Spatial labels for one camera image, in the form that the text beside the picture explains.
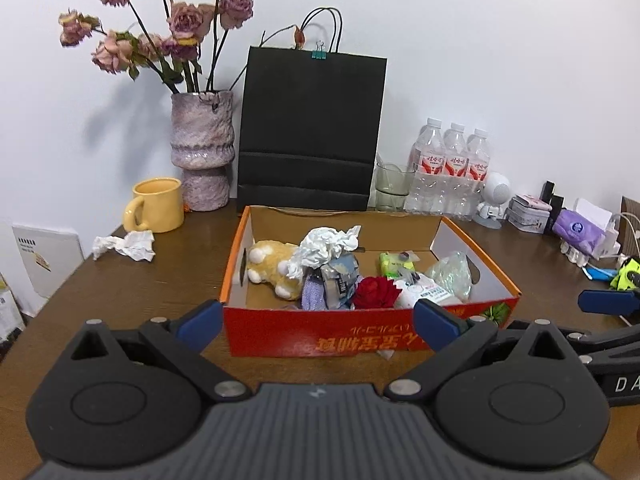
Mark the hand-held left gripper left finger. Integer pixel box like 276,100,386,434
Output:
70,299,251,402

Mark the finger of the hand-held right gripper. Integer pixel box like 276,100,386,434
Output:
578,287,640,317
560,329,640,361

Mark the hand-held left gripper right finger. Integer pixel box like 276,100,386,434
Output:
382,299,571,403

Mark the green tissue pack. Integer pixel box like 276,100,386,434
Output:
378,251,418,278

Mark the orange cardboard box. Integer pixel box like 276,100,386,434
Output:
219,205,521,358

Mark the neon yellow object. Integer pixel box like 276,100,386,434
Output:
609,256,640,291

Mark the white printed packet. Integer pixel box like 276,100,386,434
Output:
395,274,453,307

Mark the clear plastic bag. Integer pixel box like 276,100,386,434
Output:
425,251,473,303

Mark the red fabric rose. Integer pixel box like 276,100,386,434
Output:
352,276,403,310

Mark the purple tissue pack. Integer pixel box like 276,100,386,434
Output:
552,208,613,255

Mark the yellow white plush toy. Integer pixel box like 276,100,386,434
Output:
245,240,303,302

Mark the white paper sheet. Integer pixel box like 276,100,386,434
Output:
575,198,613,226

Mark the wooden board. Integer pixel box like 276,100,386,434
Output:
621,196,640,256

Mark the crumpled white tissue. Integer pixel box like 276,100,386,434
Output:
286,226,362,281
91,230,156,262

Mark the grey foil packet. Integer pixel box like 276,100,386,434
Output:
320,255,363,310

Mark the purple cloth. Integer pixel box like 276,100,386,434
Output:
301,277,328,311

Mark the decorated tin box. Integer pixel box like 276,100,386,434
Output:
506,193,553,234

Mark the black plastic object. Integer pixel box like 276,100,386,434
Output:
541,181,566,233

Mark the yellow mug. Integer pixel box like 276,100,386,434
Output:
123,177,185,233

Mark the clear glass cup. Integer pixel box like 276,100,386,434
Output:
375,162,417,212

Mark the white robot figure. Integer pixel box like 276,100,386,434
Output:
474,171,512,229

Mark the clear water bottle red label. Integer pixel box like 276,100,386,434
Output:
465,128,493,221
406,117,446,213
442,122,469,216

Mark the white plastic box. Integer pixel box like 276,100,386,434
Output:
11,224,85,301

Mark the purple ceramic vase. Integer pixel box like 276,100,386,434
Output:
170,91,236,212

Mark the stack of printed packets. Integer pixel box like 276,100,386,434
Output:
0,272,26,346

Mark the black paper bag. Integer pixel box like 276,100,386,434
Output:
236,7,388,212

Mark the dried rose bouquet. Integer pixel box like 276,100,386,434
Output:
59,0,254,95

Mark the dried twig with bud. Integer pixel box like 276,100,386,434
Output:
227,25,307,96

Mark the white charger with cable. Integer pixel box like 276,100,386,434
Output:
604,212,640,261

